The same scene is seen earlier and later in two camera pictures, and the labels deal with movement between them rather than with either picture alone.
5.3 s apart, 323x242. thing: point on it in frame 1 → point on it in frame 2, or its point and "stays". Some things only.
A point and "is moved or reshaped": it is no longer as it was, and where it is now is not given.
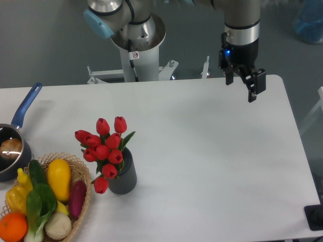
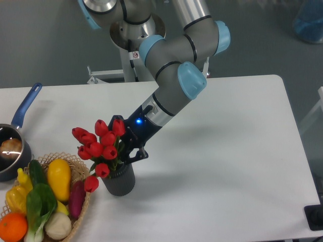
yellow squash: (59, 174) stays
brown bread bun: (10, 148) stays
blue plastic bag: (308, 24) stays
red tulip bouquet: (105, 148) is moved or reshaped
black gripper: (243, 56) → (139, 129)
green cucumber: (38, 174) stays
